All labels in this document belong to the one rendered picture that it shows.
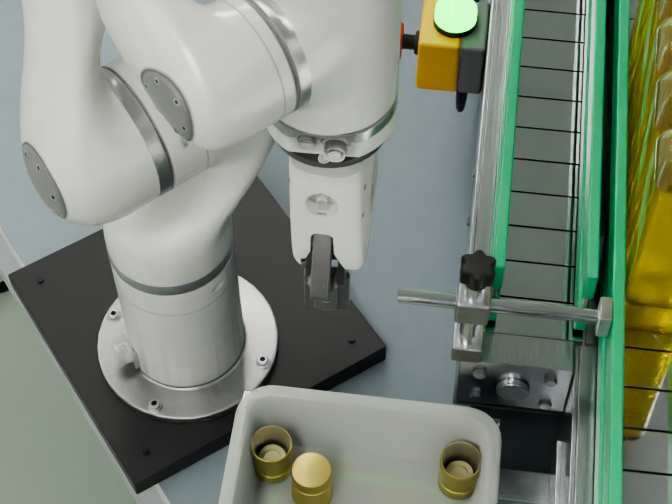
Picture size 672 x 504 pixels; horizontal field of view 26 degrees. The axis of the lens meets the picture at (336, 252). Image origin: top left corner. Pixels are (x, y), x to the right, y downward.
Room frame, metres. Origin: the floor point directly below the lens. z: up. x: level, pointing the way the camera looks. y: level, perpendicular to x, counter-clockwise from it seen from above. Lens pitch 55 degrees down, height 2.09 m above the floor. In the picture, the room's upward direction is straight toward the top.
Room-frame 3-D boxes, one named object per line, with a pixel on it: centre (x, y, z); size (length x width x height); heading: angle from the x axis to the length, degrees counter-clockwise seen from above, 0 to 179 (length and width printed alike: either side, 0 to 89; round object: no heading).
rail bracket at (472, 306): (0.63, -0.13, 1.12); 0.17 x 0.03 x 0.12; 83
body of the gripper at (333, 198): (0.60, 0.00, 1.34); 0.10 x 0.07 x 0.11; 173
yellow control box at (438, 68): (1.06, -0.12, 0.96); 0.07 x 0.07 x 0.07; 83
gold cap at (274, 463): (0.58, 0.06, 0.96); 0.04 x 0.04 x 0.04
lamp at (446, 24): (1.06, -0.12, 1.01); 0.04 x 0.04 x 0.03
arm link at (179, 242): (0.83, 0.13, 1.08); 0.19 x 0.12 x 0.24; 128
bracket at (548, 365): (0.63, -0.15, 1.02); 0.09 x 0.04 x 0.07; 83
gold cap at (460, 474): (0.56, -0.11, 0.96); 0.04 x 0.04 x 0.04
